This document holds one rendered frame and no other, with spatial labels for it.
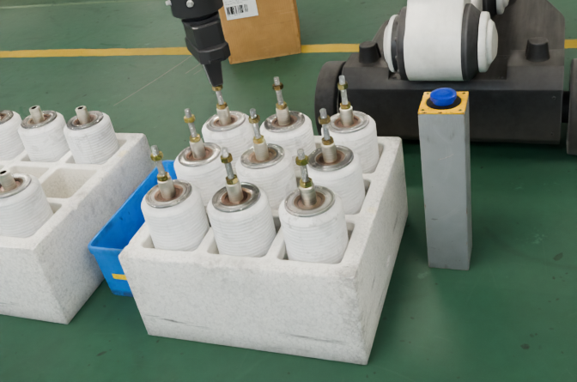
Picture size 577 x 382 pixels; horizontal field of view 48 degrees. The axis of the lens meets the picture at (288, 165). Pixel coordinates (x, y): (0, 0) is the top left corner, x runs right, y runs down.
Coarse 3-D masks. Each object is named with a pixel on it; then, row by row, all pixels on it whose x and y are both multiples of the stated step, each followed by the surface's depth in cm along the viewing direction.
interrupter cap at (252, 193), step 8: (240, 184) 102; (248, 184) 102; (216, 192) 101; (224, 192) 101; (248, 192) 100; (256, 192) 99; (216, 200) 99; (224, 200) 99; (248, 200) 98; (256, 200) 98; (216, 208) 97; (224, 208) 97; (232, 208) 97; (240, 208) 96; (248, 208) 97
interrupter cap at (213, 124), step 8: (232, 112) 124; (240, 112) 123; (208, 120) 123; (216, 120) 123; (232, 120) 122; (240, 120) 121; (208, 128) 120; (216, 128) 120; (224, 128) 119; (232, 128) 119
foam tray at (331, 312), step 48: (384, 144) 120; (384, 192) 108; (144, 240) 107; (384, 240) 109; (144, 288) 106; (192, 288) 103; (240, 288) 99; (288, 288) 96; (336, 288) 93; (384, 288) 110; (192, 336) 109; (240, 336) 105; (288, 336) 102; (336, 336) 98
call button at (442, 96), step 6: (438, 90) 101; (444, 90) 101; (450, 90) 101; (432, 96) 100; (438, 96) 100; (444, 96) 99; (450, 96) 99; (456, 96) 100; (438, 102) 100; (444, 102) 99; (450, 102) 100
